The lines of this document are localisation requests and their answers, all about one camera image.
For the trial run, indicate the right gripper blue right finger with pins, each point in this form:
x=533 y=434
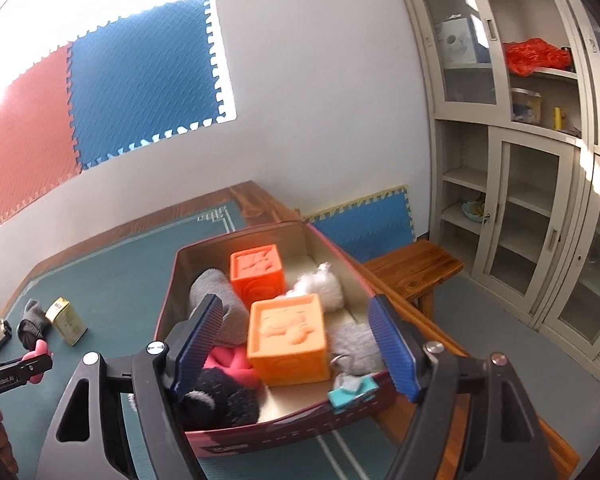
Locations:
x=502 y=438

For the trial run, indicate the dark grey sock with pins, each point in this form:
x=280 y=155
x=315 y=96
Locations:
x=33 y=325

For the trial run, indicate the black knitted sock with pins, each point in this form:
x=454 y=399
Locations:
x=217 y=402

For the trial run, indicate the yellow medicine box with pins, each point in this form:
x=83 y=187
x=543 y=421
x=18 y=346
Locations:
x=66 y=321

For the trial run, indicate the pink foam knot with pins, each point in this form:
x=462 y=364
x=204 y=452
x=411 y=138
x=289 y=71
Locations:
x=233 y=362

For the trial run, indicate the light grey knit glove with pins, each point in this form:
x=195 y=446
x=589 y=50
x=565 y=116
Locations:
x=235 y=322

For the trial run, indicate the grey yellow sock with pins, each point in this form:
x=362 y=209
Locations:
x=354 y=349

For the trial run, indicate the yellow-orange toy cube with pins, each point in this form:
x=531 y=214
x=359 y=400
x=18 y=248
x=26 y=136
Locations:
x=287 y=343

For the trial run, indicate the red-orange number cube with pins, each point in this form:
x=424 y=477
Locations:
x=257 y=274

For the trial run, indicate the white fluffy ball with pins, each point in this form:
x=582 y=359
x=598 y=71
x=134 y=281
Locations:
x=323 y=283

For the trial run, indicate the green table mat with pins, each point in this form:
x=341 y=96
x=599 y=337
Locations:
x=133 y=292

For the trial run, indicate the teal binder clip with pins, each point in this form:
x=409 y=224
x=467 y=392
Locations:
x=349 y=391

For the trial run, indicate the wooden bench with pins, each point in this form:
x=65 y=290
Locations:
x=414 y=271

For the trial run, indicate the blue floor foam mat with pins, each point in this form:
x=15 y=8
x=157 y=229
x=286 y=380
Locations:
x=371 y=226

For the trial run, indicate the pink tin box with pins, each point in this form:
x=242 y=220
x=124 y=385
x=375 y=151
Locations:
x=289 y=413

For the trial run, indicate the beige glass door cabinet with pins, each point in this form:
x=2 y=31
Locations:
x=515 y=188

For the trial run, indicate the red cloth on shelf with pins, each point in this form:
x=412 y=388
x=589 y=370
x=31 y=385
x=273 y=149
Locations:
x=525 y=57

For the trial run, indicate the red foam wall mat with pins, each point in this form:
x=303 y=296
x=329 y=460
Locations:
x=37 y=148

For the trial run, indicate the blue foam wall mat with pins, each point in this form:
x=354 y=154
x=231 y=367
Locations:
x=145 y=78

